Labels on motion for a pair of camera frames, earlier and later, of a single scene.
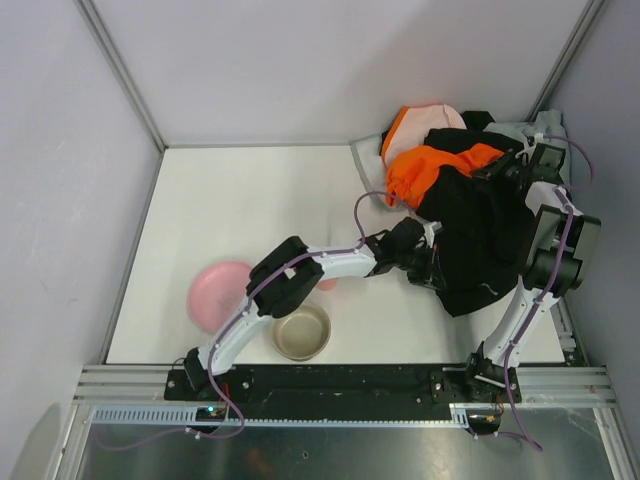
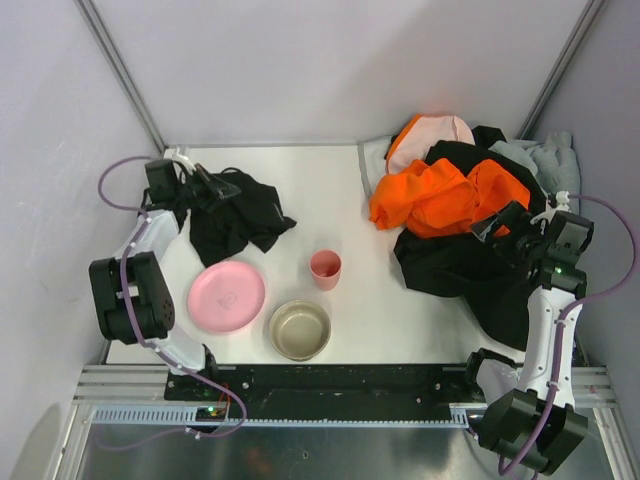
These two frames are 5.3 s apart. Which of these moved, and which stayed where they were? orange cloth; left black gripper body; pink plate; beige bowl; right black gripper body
Moved: right black gripper body; orange cloth; left black gripper body
Stayed: beige bowl; pink plate
